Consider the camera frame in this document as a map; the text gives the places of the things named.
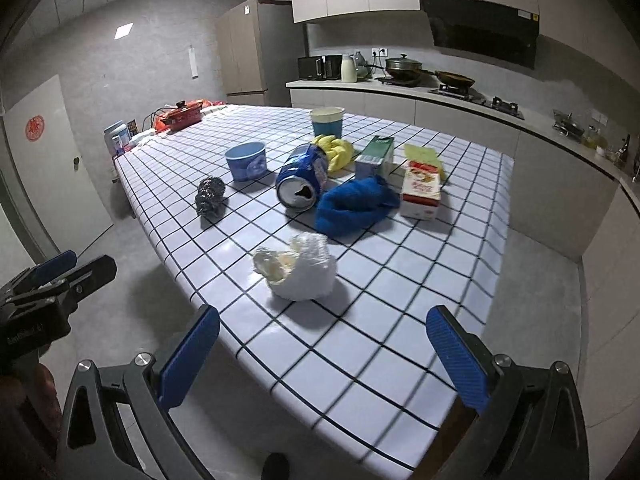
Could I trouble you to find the grey kitchen counter cabinets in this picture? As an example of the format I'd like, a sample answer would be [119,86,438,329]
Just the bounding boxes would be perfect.
[286,79,640,321]

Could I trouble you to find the red cooking pot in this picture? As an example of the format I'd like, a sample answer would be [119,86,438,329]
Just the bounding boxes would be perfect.
[159,100,205,133]

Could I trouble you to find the frying pan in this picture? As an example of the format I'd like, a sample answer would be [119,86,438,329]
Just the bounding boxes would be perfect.
[434,70,476,88]

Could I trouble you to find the white crumpled plastic bag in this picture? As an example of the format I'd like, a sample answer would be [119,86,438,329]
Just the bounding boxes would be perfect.
[252,232,338,302]

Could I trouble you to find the blue soda can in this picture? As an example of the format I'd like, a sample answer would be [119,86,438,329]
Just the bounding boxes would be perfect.
[276,142,331,211]

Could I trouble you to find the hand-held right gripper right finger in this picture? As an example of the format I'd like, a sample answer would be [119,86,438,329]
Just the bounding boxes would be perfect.
[425,304,591,480]

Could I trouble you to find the blue cup with cream rim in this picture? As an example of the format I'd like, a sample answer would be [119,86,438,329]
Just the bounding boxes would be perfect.
[310,106,346,139]

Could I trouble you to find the white and red carton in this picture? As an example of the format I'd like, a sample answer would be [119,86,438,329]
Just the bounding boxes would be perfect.
[400,160,443,221]

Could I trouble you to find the yellow green sponge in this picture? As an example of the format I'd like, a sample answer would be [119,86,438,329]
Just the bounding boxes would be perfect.
[402,143,448,181]

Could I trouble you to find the black gas stove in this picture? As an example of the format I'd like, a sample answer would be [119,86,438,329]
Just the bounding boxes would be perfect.
[429,85,526,120]

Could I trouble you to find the black microwave oven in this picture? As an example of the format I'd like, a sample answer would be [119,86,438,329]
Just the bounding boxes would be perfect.
[297,54,344,82]

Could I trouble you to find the blue cloth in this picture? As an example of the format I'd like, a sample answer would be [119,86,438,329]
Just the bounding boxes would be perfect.
[315,175,401,237]

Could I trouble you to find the yellow cloth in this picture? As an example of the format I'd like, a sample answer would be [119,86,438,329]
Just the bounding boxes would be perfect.
[311,133,355,175]

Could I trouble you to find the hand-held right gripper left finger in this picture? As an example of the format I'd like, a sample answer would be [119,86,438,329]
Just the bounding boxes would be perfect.
[55,304,221,480]

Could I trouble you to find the green and white carton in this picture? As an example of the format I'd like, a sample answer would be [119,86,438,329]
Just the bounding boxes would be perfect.
[354,136,396,181]

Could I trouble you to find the black range hood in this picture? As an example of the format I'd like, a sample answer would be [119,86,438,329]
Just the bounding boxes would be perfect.
[419,0,541,70]

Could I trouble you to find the small metal pot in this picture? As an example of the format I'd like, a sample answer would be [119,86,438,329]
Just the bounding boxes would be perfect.
[552,110,586,137]

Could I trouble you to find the white door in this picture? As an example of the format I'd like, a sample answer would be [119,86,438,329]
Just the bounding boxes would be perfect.
[2,74,115,261]

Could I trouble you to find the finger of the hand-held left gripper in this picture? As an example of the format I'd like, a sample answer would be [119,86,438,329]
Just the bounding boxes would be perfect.
[0,250,78,297]
[10,254,118,313]

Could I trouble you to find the white plastic jar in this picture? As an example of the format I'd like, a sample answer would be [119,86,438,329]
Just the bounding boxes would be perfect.
[103,120,132,156]

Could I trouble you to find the blue paper bowl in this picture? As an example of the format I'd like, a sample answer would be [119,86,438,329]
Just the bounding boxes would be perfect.
[224,142,267,182]

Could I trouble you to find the beige refrigerator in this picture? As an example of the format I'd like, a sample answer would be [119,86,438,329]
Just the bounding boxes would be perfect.
[215,0,306,108]

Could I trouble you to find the wok with lid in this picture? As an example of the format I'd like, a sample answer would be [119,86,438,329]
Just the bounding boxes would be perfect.
[384,53,436,83]

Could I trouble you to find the steel wool scrubber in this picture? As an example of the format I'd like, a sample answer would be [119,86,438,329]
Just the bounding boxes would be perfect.
[195,176,227,218]

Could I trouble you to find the person's left hand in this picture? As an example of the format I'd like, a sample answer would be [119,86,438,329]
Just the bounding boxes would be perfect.
[0,360,63,461]

